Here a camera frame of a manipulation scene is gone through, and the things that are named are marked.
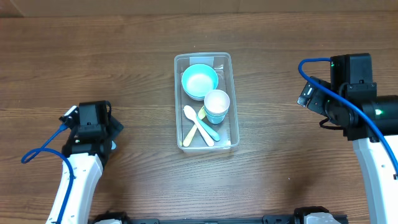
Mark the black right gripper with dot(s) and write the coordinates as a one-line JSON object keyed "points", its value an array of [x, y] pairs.
{"points": [[317, 102]]}

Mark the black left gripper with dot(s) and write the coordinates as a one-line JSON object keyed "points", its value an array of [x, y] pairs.
{"points": [[115, 127]]}

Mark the white plastic spoon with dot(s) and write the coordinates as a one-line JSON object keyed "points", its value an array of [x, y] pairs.
{"points": [[192, 115]]}

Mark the yellow plastic utensil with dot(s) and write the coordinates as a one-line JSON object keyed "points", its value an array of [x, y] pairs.
{"points": [[188, 138]]}

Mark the light blue plastic bowl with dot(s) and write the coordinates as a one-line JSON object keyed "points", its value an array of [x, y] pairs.
{"points": [[198, 80]]}

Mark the pink plastic cup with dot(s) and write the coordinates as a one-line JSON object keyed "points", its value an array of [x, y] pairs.
{"points": [[217, 101]]}

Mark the light blue plastic fork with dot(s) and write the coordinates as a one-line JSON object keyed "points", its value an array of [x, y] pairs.
{"points": [[113, 146]]}

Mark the green plastic cup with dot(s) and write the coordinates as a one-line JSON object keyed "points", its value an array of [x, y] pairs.
{"points": [[216, 114]]}

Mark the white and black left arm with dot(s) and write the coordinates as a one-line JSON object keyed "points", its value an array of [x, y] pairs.
{"points": [[80, 175]]}

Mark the clear plastic container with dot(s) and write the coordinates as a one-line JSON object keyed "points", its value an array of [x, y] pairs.
{"points": [[228, 129]]}

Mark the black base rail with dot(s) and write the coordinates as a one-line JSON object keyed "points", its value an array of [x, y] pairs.
{"points": [[313, 214]]}

